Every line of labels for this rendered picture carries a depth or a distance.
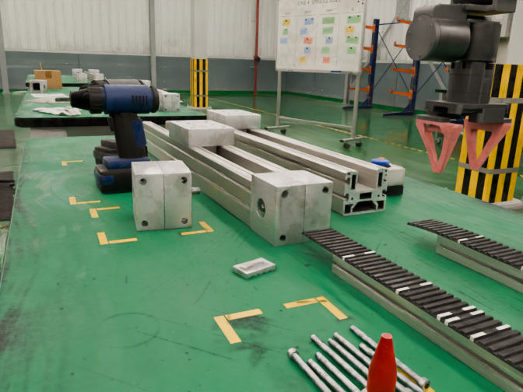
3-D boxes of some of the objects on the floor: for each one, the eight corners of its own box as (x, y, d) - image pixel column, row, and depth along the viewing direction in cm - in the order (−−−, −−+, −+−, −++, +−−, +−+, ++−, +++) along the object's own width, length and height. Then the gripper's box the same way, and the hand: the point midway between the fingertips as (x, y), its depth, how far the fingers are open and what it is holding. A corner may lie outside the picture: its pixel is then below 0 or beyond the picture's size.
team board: (263, 135, 719) (268, -4, 667) (286, 132, 753) (292, 1, 701) (344, 150, 616) (357, -13, 564) (366, 146, 650) (380, -8, 597)
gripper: (462, 59, 60) (444, 179, 64) (524, 63, 66) (504, 173, 70) (422, 59, 66) (408, 169, 70) (482, 62, 71) (465, 164, 75)
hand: (457, 165), depth 70 cm, fingers open, 8 cm apart
